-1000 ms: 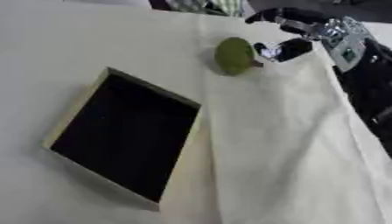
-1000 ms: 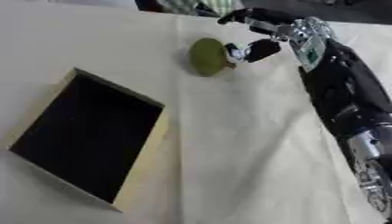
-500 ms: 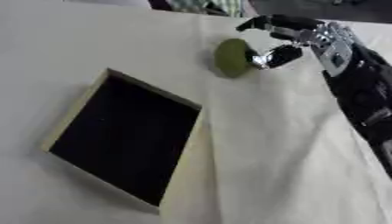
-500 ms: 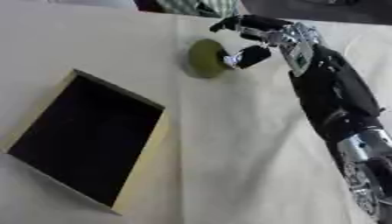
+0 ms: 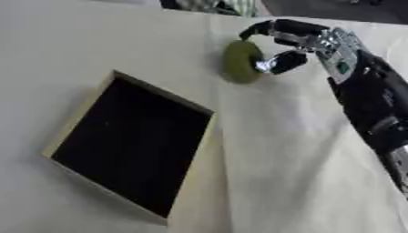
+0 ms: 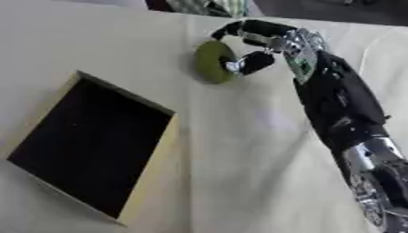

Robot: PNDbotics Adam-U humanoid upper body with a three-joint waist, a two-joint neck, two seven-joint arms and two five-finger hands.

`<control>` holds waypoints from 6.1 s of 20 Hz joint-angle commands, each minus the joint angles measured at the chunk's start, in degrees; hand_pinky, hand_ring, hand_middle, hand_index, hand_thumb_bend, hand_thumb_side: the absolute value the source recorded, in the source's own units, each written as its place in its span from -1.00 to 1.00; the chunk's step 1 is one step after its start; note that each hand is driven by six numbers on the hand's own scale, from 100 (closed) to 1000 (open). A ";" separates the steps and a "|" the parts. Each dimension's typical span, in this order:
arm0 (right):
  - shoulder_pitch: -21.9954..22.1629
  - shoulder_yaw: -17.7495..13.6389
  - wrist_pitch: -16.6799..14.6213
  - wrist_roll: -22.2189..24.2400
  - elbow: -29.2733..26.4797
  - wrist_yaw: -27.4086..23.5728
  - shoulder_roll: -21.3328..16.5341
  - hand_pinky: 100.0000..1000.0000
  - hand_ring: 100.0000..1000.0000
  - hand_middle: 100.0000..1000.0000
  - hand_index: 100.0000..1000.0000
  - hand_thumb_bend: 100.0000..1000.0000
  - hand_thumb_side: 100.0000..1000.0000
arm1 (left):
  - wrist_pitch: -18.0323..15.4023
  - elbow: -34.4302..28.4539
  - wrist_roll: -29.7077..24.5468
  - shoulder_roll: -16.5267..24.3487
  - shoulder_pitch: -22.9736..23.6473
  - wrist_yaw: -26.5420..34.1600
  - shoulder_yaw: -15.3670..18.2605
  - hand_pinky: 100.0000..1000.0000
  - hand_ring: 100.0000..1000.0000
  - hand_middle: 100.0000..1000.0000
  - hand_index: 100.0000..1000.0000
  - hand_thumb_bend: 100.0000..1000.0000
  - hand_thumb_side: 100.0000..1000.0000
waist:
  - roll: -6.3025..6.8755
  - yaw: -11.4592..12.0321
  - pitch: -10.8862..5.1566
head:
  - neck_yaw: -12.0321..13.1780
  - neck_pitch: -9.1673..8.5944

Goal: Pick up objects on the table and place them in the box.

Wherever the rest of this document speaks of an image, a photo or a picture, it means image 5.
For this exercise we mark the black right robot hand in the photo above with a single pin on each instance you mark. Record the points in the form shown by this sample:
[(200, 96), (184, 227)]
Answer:
[(297, 30)]

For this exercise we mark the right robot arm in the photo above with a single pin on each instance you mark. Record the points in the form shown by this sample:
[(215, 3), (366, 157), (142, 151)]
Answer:
[(372, 91)]

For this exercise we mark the tan cardboard box black inside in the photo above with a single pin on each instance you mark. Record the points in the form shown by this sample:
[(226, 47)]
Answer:
[(133, 142)]

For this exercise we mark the person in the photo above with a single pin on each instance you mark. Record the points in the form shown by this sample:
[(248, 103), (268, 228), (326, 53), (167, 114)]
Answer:
[(212, 6)]

